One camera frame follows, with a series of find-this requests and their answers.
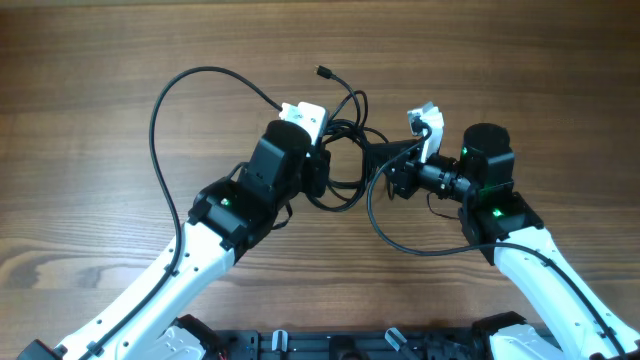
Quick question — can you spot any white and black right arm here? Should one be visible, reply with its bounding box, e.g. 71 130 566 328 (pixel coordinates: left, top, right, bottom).
370 123 639 359

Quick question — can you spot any black HDMI cable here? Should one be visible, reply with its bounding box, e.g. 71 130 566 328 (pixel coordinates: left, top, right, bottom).
324 119 391 191

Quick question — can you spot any black right camera cable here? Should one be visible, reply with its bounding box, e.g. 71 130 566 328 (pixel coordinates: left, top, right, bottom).
366 117 629 357

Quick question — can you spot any black camera cable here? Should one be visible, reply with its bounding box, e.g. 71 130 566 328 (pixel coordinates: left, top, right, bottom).
366 117 629 357
74 66 284 360

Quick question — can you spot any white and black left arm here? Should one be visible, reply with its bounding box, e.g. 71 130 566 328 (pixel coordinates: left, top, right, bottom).
19 118 328 359

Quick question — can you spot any black left camera cable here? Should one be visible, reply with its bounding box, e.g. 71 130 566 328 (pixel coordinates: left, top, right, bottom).
74 66 284 360

